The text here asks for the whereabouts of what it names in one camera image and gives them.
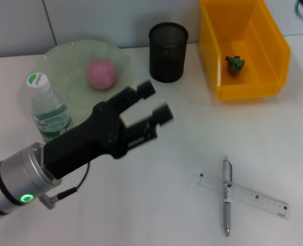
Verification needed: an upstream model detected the pale green glass fruit plate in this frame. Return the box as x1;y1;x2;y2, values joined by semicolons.
19;39;138;126

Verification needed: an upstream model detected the pink peach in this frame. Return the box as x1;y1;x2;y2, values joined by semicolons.
87;59;117;91

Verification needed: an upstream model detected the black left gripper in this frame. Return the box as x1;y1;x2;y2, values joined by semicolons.
43;81;174;180

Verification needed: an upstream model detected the clear green-label water bottle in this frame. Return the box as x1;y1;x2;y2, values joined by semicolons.
26;72;74;144

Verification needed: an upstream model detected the green plastic wrapper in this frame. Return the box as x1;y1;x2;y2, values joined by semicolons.
225;55;247;76

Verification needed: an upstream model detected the transparent plastic ruler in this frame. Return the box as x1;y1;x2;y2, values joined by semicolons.
196;173;290;219

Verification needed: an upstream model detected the yellow plastic bin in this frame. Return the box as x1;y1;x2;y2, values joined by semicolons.
199;0;292;100

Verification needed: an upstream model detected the grey retractable pen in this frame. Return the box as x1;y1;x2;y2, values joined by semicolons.
221;155;234;237

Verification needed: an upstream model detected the black mesh pen holder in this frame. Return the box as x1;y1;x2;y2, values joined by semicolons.
149;22;189;83

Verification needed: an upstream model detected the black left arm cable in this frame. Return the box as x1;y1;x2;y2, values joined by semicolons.
39;161;90;210

